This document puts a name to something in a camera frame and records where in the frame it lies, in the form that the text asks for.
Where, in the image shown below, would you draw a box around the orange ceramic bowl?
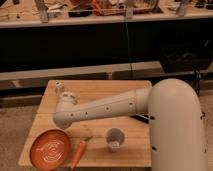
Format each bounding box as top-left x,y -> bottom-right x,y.
29,129 -> 71,171

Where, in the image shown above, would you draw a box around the orange carrot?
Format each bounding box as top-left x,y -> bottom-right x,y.
70,137 -> 90,170

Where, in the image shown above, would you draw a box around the small clear bottle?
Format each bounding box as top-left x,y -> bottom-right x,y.
55,82 -> 65,96

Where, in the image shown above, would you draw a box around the black striped box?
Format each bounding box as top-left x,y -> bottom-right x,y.
131,114 -> 149,124

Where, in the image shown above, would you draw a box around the metal shelf rack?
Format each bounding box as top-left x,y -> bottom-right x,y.
0,0 -> 213,29

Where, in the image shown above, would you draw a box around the white paper cup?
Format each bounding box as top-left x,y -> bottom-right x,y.
105,127 -> 125,153

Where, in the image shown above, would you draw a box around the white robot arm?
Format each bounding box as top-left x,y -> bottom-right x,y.
53,79 -> 208,171

